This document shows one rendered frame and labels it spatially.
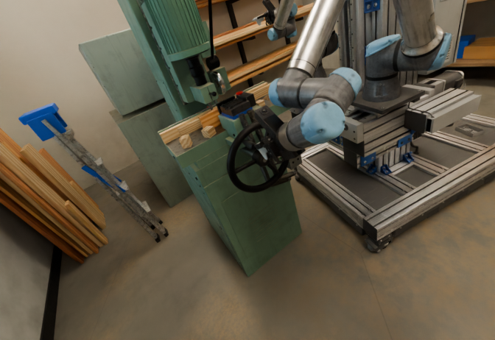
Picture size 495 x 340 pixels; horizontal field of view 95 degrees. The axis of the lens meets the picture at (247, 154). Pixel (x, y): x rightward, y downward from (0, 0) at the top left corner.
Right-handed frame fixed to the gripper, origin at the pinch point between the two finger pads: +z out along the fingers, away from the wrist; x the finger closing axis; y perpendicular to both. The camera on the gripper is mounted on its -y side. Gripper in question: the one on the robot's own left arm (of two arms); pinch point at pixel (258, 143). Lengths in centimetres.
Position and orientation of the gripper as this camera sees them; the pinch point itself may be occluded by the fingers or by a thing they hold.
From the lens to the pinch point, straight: 75.6
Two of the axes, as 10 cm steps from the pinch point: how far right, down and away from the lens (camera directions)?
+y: 5.2, 8.5, 0.4
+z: -3.0, 1.4, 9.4
